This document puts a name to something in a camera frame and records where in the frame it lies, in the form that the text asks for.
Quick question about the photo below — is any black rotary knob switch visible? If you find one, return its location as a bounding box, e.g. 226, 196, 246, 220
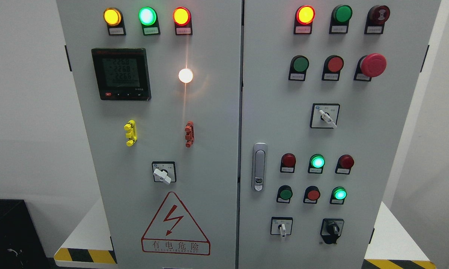
320, 218, 344, 244

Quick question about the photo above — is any grey electrical control cabinet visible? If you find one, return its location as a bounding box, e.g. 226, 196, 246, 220
56, 0, 441, 269

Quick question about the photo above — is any red terminal connector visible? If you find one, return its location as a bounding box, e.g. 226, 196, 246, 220
184, 121, 195, 148

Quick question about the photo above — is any dark red indicator light left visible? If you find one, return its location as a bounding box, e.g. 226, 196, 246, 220
280, 153, 296, 173

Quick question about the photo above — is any dark red indicator light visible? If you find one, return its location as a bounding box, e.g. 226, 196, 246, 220
280, 153, 296, 173
335, 154, 355, 175

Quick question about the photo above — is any white lit indicator lamp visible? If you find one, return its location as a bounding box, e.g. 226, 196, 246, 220
178, 68, 194, 84

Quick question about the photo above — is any yellow terminal connector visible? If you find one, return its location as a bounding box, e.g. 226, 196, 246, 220
124, 120, 137, 147

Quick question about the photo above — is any green lit indicator middle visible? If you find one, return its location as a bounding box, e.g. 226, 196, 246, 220
308, 154, 325, 174

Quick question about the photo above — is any green push button upper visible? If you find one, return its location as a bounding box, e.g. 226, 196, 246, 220
289, 55, 309, 81

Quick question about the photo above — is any red push button lower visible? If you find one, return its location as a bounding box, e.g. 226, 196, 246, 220
303, 186, 321, 204

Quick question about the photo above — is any red push button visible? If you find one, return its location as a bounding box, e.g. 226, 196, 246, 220
303, 186, 321, 204
321, 55, 344, 81

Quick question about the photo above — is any red electric hazard warning sticker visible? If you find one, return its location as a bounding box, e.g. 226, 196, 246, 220
141, 191, 211, 256

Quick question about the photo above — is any black digital power meter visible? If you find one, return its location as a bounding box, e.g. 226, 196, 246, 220
91, 48, 152, 102

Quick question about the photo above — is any dark red indicator light right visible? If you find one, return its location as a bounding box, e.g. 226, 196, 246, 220
335, 154, 355, 175

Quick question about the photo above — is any orange indicator light left door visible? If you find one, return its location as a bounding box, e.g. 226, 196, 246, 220
172, 6, 193, 35

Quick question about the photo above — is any orange indicator light door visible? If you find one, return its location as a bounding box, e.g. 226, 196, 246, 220
294, 5, 315, 35
172, 6, 193, 35

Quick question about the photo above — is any green lit push button lower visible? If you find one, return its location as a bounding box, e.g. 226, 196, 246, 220
330, 186, 347, 205

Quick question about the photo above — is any red push button upper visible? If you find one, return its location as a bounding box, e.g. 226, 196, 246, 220
321, 55, 344, 81

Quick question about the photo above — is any green lit indicator light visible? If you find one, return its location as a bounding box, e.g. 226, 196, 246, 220
138, 7, 160, 36

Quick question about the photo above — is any orange indicator light right door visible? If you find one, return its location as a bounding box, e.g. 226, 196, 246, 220
294, 5, 315, 35

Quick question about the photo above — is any yellow indicator light top left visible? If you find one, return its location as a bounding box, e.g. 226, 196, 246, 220
103, 7, 127, 36

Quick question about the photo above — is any red emergency stop mushroom button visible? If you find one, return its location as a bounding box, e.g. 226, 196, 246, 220
353, 53, 387, 82

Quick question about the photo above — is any dark green indicator light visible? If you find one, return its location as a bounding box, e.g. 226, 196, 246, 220
329, 5, 353, 34

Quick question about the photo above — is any white platform with hazard stripes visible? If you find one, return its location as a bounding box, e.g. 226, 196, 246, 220
52, 200, 436, 269

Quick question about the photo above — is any dark red buzzer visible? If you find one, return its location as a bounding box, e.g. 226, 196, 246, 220
364, 5, 390, 34

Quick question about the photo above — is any black box lower left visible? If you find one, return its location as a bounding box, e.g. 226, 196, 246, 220
0, 199, 50, 269

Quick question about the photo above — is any silver door latch handle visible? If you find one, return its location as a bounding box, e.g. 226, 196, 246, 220
251, 143, 268, 191

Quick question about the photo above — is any white lever rotary switch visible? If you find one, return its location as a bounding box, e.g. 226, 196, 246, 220
152, 161, 177, 185

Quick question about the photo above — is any white selector switch upper right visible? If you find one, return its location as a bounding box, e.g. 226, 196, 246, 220
310, 103, 340, 129

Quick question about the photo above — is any white selector switch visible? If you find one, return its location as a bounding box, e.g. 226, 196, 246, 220
270, 217, 294, 237
310, 103, 340, 129

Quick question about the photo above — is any white selector switch lower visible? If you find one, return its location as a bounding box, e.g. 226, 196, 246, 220
270, 217, 294, 237

